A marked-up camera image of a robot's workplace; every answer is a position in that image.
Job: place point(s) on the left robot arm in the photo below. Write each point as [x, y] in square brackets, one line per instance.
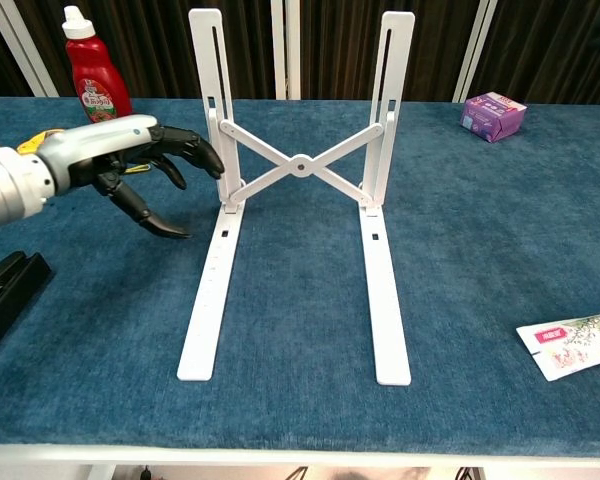
[10, 185]

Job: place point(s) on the blue velvet tablecloth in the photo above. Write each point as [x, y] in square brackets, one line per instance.
[290, 325]

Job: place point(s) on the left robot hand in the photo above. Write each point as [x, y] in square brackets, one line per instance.
[100, 140]

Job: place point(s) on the black stapler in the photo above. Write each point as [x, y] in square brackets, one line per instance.
[15, 290]

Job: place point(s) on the yellow tape measure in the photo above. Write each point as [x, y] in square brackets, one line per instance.
[35, 142]

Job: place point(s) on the red ketchup bottle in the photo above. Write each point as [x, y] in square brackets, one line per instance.
[97, 70]

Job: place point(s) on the white folding laptop stand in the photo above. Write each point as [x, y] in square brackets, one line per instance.
[200, 325]

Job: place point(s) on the white frame post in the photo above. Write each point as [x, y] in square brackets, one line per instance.
[466, 85]
[22, 50]
[278, 50]

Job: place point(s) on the white floral toothpaste tube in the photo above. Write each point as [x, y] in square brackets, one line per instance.
[565, 350]

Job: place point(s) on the purple tissue pack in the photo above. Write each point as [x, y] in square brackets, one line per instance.
[490, 117]

